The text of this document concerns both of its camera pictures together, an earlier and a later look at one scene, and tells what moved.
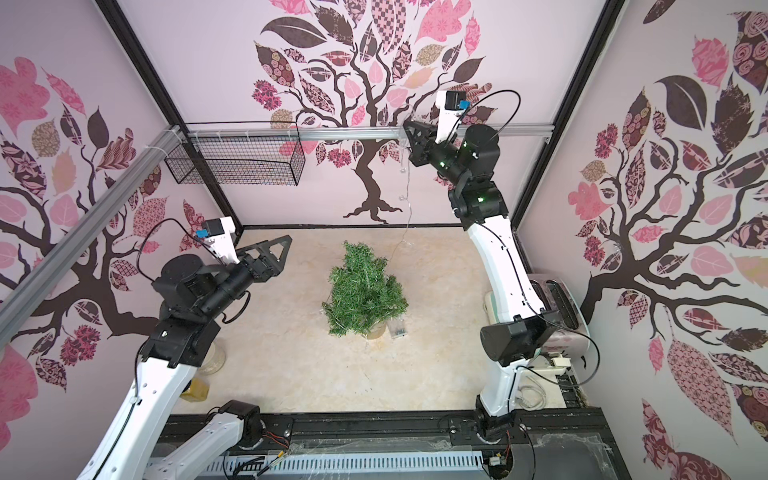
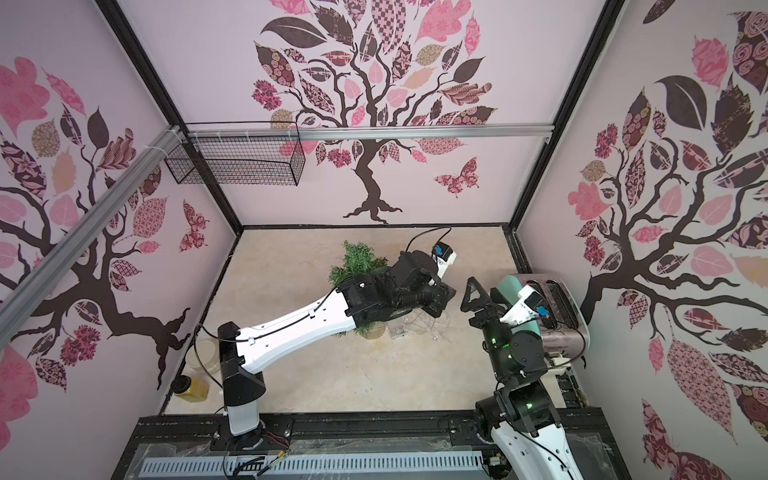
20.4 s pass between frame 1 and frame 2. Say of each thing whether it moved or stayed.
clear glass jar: stayed
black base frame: stayed
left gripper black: moved
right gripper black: moved
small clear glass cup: stayed
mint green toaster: stayed
